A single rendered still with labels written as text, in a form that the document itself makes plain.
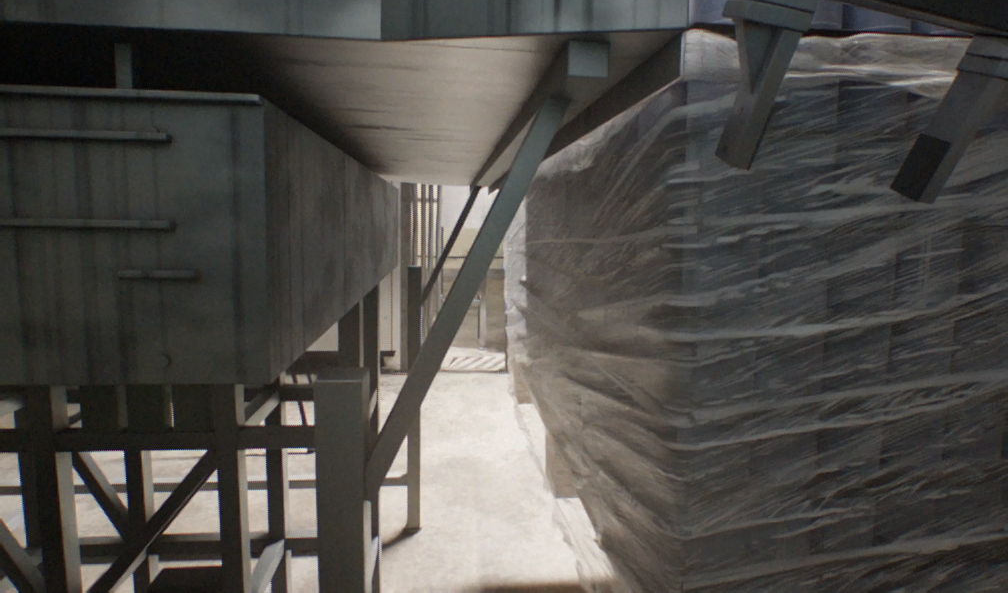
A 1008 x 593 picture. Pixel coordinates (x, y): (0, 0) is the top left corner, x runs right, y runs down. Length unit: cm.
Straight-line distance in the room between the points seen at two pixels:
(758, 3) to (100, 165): 45
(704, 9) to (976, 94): 21
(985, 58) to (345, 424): 51
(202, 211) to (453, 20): 23
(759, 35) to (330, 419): 41
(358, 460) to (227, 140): 28
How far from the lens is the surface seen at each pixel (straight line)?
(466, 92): 54
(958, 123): 43
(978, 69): 44
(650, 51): 42
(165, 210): 46
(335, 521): 50
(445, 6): 40
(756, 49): 35
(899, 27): 59
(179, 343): 47
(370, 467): 48
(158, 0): 46
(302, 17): 42
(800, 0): 35
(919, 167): 44
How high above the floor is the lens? 94
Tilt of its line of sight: 6 degrees down
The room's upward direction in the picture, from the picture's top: 1 degrees clockwise
